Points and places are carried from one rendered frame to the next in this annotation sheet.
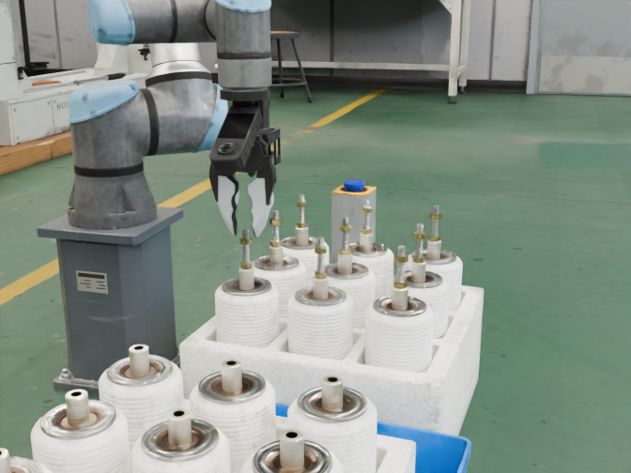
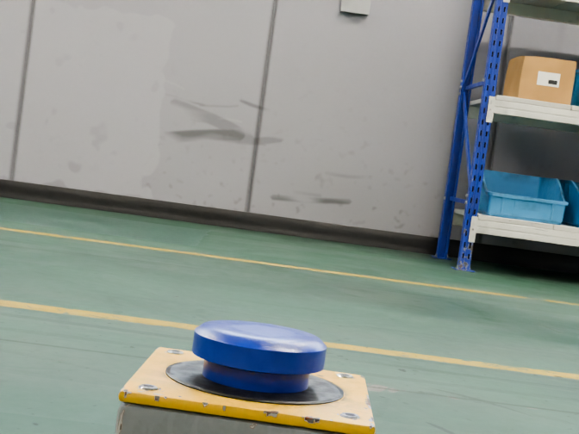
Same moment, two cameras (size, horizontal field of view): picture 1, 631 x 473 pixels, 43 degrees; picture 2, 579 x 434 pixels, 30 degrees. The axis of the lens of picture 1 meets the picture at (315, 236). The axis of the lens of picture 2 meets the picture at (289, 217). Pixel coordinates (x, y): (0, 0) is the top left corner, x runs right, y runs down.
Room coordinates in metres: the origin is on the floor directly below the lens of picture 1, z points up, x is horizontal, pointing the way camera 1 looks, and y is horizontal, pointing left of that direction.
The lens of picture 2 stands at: (1.59, 0.23, 0.38)
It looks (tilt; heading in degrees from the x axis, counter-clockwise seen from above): 3 degrees down; 251
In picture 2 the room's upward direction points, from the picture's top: 8 degrees clockwise
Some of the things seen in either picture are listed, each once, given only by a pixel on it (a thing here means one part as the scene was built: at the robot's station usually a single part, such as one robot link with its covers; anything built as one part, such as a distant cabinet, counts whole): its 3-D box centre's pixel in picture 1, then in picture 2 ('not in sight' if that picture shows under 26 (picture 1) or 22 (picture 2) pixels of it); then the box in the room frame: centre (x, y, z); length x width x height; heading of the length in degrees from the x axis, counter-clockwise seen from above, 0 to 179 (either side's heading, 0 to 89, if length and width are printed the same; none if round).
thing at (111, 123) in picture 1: (110, 122); not in sight; (1.34, 0.35, 0.47); 0.13 x 0.12 x 0.14; 117
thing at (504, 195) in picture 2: not in sight; (514, 195); (-1.02, -4.26, 0.36); 0.50 x 0.38 x 0.21; 74
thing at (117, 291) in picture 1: (118, 297); not in sight; (1.34, 0.35, 0.15); 0.19 x 0.19 x 0.30; 74
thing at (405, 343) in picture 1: (397, 365); not in sight; (1.04, -0.12, 0.16); 0.10 x 0.10 x 0.18
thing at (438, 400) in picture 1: (344, 363); not in sight; (1.19, -0.05, 0.09); 0.39 x 0.39 x 0.18; 70
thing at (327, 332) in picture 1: (320, 353); not in sight; (1.08, -0.01, 0.16); 0.10 x 0.10 x 0.18
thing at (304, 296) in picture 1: (320, 296); not in sight; (1.08, -0.01, 0.25); 0.08 x 0.08 x 0.01
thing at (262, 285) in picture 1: (246, 286); not in sight; (1.12, 0.10, 0.25); 0.08 x 0.08 x 0.01
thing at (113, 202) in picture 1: (111, 190); not in sight; (1.34, 0.35, 0.35); 0.15 x 0.15 x 0.10
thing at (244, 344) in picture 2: (354, 186); (257, 363); (1.49, -0.07, 0.32); 0.04 x 0.04 x 0.02
